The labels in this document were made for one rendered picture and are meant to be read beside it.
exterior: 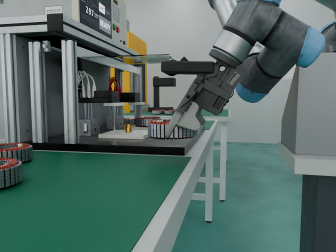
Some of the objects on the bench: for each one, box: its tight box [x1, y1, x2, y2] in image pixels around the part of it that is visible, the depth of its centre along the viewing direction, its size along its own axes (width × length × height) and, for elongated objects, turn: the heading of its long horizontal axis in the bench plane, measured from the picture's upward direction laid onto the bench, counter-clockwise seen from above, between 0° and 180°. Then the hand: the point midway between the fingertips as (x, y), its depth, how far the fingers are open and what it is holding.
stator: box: [0, 143, 33, 164], centre depth 66 cm, size 11×11×4 cm
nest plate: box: [99, 130, 150, 140], centre depth 98 cm, size 15×15×1 cm
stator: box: [135, 117, 162, 127], centre depth 121 cm, size 11×11×4 cm
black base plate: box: [23, 124, 205, 156], centre depth 110 cm, size 47×64×2 cm
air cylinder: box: [106, 115, 124, 129], centre depth 124 cm, size 5×8×6 cm
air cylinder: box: [79, 119, 100, 136], centre depth 101 cm, size 5×8×6 cm
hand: (171, 131), depth 66 cm, fingers closed on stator, 13 cm apart
